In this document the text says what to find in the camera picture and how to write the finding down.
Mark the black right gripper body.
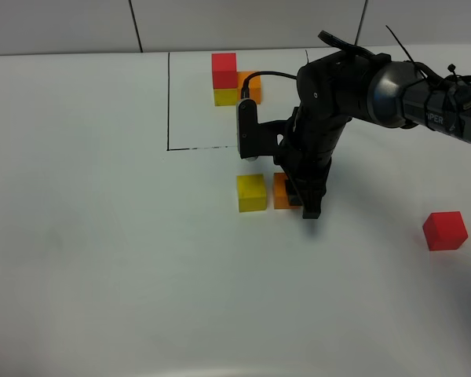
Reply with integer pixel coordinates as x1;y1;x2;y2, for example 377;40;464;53
273;105;352;192

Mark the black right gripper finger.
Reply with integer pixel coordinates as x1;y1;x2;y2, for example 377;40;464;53
294;179;327;219
285;179;301;206

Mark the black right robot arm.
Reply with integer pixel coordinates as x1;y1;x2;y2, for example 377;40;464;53
275;31;471;219

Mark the orange template block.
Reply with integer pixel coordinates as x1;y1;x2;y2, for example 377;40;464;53
237;71;262;104

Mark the yellow template block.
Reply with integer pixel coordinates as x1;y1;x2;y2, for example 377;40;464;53
214;89;239;106

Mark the red template block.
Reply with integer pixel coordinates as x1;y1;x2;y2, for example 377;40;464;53
211;53;238;90

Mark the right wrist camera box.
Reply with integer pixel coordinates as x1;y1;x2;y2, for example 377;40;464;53
236;98;287;159

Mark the black right camera cable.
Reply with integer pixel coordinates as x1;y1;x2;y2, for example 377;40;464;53
240;70;299;101

